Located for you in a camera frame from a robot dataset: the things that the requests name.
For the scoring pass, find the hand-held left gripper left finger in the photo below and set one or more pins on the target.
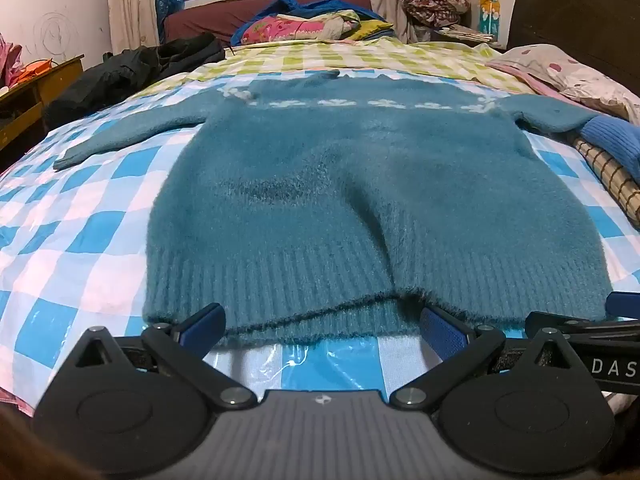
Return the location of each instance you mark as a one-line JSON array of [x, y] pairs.
[[202, 327]]

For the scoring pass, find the black jacket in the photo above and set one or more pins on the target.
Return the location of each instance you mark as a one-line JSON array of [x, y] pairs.
[[125, 72]]

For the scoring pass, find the dark wooden headboard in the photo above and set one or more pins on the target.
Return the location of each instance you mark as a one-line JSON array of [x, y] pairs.
[[575, 15]]

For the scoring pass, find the pink floral cloth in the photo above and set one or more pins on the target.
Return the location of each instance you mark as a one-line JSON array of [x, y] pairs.
[[7, 60]]

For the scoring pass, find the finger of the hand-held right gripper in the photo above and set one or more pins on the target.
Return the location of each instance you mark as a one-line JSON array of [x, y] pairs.
[[590, 326], [625, 305]]

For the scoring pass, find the spotted pink pillow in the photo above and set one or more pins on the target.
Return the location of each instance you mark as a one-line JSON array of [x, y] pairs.
[[575, 75]]

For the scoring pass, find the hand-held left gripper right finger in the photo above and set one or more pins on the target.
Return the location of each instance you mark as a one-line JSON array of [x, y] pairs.
[[442, 331]]

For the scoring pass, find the stack of papers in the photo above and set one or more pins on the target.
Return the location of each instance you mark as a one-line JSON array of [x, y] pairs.
[[467, 35]]

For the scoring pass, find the yellow folded cloth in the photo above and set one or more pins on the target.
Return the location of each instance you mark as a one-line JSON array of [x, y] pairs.
[[372, 30]]

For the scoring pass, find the green checked plastic sheet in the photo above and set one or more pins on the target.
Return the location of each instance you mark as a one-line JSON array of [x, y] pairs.
[[280, 62]]

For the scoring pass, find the teal knitted sweater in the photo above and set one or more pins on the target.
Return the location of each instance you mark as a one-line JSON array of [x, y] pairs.
[[350, 185]]

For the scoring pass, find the wooden side cabinet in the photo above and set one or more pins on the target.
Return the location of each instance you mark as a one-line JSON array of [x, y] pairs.
[[30, 100]]

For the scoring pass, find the blue checked plastic sheet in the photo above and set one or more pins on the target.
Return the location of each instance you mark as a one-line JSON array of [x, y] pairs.
[[75, 240]]

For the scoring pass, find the pink floral quilt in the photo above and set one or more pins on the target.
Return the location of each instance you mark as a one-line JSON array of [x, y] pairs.
[[285, 27]]

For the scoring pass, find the blue knitted garment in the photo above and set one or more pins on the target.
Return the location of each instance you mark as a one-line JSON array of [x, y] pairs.
[[615, 145]]

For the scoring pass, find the plaid cloth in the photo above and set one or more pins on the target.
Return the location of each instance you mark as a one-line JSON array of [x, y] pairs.
[[612, 180]]

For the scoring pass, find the orange cloth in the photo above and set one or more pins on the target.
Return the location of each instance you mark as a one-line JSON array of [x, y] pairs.
[[35, 70]]

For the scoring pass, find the blue mesh bag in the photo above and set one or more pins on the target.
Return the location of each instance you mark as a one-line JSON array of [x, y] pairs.
[[167, 7]]

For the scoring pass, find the floral cloth bundle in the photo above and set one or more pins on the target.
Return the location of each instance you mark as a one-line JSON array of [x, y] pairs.
[[432, 0]]

